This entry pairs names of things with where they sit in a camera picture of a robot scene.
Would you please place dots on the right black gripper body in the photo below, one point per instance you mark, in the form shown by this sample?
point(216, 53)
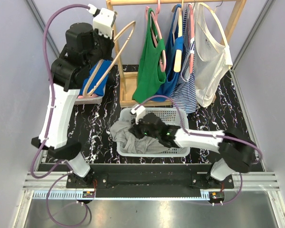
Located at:
point(141, 131)

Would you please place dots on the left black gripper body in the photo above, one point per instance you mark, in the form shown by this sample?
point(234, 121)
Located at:
point(104, 45)

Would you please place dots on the grey tank top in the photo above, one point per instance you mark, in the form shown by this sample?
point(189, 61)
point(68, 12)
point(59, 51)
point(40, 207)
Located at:
point(130, 144)

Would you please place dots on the beige plastic hanger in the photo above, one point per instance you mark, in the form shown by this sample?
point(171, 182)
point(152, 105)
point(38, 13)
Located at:
point(130, 26)

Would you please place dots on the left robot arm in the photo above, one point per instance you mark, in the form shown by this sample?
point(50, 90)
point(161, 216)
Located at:
point(86, 44)

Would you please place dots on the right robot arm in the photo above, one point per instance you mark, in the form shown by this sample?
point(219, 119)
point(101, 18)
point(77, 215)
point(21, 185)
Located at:
point(236, 151)

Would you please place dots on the blue white striped top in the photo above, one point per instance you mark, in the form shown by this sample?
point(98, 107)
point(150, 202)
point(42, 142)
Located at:
point(184, 94)

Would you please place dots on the green tank top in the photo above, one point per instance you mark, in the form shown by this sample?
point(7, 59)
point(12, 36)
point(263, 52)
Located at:
point(150, 77)

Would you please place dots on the pink hanger under green top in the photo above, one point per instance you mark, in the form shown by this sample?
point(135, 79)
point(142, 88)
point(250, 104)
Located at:
point(156, 31)

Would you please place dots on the blue tank top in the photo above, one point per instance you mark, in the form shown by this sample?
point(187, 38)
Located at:
point(168, 86)

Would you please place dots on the cream wooden hanger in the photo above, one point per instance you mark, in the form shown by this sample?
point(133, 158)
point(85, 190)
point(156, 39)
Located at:
point(179, 42)

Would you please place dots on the white tank top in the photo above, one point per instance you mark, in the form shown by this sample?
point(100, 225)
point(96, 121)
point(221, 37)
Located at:
point(212, 60)

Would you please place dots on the pink hanger under striped top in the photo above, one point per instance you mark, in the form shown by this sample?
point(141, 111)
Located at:
point(191, 35)

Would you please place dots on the cream hanger under white top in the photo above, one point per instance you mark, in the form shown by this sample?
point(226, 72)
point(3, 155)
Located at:
point(217, 22)

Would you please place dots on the white centre basket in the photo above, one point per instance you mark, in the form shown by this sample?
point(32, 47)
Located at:
point(169, 116)

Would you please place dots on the white basket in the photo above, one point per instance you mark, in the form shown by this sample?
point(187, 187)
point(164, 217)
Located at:
point(89, 101)
point(169, 116)

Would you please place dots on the wooden clothes rack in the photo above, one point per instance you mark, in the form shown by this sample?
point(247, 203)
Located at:
point(128, 80)

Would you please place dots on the folded blue cloth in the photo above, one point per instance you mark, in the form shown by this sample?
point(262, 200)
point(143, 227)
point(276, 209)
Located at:
point(100, 89)

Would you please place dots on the pink red folded clothes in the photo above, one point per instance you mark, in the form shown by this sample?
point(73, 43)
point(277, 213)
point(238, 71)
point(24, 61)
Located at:
point(87, 97)

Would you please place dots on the white rear basket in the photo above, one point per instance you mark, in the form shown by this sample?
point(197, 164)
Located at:
point(89, 101)

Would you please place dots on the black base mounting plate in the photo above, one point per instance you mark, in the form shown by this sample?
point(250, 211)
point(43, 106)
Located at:
point(147, 181)

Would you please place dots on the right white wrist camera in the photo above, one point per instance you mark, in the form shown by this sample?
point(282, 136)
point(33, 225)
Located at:
point(138, 111)

